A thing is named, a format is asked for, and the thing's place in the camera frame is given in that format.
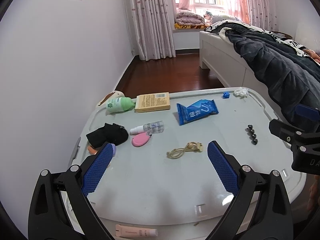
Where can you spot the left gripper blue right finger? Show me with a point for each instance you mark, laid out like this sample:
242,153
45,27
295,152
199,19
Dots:
222,163

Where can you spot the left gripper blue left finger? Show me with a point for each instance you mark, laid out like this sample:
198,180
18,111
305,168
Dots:
94,167

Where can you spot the small purple case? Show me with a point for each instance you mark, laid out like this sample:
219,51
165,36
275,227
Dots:
113,149

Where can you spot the person's right hand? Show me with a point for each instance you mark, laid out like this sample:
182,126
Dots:
314,194

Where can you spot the peach lip balm stick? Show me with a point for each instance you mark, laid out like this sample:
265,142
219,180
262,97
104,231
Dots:
91,150

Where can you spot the black bead hair clip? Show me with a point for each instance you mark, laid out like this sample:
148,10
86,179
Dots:
251,132

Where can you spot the pink oval key fob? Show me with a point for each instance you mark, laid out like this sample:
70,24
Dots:
141,139

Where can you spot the pink cosmetic tube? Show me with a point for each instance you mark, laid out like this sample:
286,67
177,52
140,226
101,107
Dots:
135,232

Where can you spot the green plush-cap bottle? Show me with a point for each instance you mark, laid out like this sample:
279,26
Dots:
118,105

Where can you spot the blue cotton swab packet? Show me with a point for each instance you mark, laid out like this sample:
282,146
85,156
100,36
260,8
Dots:
196,111

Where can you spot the clear spray bottle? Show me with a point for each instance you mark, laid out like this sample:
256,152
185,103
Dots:
153,128

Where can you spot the crumpled white tissue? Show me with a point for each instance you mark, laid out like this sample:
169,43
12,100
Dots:
241,92

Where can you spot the small blue toy brick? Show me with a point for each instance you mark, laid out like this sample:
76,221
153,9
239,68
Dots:
225,95

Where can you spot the coral pink blanket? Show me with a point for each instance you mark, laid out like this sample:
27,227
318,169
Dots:
312,54

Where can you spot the beige book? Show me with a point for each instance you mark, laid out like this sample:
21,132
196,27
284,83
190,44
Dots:
152,102

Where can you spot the black white patterned bedsheet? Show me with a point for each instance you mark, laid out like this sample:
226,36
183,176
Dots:
221,27

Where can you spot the right pink curtain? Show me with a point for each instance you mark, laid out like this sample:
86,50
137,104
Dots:
263,14

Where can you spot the pink curtain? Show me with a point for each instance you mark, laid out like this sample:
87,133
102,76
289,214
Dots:
150,28
263,14

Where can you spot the left pink curtain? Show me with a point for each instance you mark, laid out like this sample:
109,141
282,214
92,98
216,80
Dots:
150,28

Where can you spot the folded pink quilt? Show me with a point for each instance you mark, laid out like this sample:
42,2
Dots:
186,19

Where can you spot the white bed frame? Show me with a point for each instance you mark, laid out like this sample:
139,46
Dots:
230,69

